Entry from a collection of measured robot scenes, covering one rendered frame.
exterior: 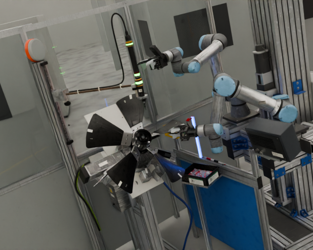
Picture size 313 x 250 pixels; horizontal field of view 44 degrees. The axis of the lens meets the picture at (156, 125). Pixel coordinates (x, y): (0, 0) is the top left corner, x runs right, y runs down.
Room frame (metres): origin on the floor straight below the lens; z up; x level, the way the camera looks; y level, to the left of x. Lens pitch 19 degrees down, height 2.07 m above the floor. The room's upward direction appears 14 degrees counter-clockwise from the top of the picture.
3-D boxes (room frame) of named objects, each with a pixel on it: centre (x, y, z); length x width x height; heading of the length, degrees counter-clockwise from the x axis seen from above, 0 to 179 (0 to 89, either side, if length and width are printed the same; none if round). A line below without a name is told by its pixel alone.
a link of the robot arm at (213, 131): (2.28, -0.34, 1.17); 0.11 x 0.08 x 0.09; 66
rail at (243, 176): (2.52, -0.32, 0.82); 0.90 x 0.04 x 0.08; 29
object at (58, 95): (2.71, 0.61, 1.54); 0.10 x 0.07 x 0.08; 64
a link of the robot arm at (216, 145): (2.30, -0.34, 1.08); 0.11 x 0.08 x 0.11; 173
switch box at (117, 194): (2.62, 0.40, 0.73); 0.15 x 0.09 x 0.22; 29
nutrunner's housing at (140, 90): (2.43, 0.04, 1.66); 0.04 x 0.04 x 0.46
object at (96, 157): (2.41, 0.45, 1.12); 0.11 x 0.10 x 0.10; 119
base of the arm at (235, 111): (2.83, -0.65, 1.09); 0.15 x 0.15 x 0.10
